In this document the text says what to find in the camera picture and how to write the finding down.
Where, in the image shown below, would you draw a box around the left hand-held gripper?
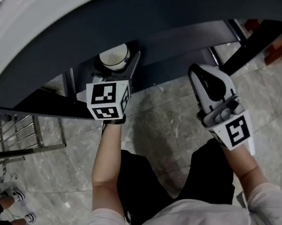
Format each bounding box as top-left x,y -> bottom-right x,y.
79,49 -> 150,123

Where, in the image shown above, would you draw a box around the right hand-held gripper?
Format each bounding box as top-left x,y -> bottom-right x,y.
187,56 -> 257,164

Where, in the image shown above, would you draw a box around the white bowl item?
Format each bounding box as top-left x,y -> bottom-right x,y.
98,43 -> 133,74

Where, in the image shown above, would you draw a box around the dark under-sink cabinet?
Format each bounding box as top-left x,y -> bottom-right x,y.
0,0 -> 282,134

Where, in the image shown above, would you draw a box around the person's right forearm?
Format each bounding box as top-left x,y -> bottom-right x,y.
221,140 -> 271,194

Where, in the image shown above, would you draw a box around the person's left forearm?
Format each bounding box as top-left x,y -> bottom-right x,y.
83,122 -> 132,193

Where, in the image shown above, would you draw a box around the black wristband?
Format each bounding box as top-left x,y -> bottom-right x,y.
101,113 -> 128,128

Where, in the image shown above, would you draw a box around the dark cabinet door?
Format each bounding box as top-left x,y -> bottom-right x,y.
0,80 -> 96,134
211,17 -> 282,78

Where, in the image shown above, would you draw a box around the white countertop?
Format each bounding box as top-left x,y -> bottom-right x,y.
0,0 -> 282,113

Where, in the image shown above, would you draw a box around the person's black shorts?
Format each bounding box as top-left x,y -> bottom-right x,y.
111,134 -> 240,225

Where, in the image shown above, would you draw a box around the person's white t-shirt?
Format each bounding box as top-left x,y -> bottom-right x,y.
76,179 -> 282,225

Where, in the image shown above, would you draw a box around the steel wire rack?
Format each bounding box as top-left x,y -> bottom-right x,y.
0,100 -> 68,165

